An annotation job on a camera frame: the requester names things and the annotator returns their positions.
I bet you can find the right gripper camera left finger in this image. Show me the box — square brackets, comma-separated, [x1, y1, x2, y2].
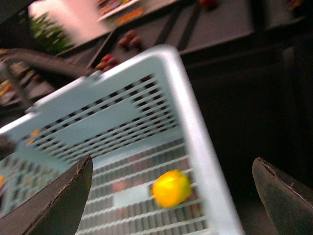
[0, 155, 93, 235]

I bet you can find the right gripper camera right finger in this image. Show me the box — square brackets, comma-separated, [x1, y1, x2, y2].
[252, 158, 313, 235]

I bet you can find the teal plastic shopping basket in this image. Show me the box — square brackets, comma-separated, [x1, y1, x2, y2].
[0, 45, 244, 235]

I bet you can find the yellow lemon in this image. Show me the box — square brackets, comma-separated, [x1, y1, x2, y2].
[152, 169, 192, 208]

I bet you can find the green potted plant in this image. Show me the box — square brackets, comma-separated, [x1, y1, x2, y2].
[30, 12, 75, 55]

